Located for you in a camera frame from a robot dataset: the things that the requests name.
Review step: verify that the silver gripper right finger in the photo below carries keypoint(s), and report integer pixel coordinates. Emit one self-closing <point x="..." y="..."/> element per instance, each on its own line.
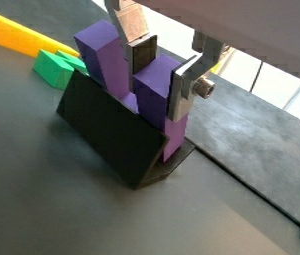
<point x="190" y="77"/>

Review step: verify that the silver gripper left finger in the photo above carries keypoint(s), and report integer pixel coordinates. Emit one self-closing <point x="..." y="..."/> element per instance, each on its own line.
<point x="139" y="40"/>

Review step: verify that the purple U-shaped block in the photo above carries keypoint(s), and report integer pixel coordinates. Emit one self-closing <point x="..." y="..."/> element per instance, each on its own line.
<point x="103" y="54"/>

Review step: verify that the green stepped block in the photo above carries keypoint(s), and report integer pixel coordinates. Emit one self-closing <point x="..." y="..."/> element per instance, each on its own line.
<point x="56" y="67"/>

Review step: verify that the yellow long block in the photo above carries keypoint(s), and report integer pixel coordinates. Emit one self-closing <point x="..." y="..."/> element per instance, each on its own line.
<point x="25" y="40"/>

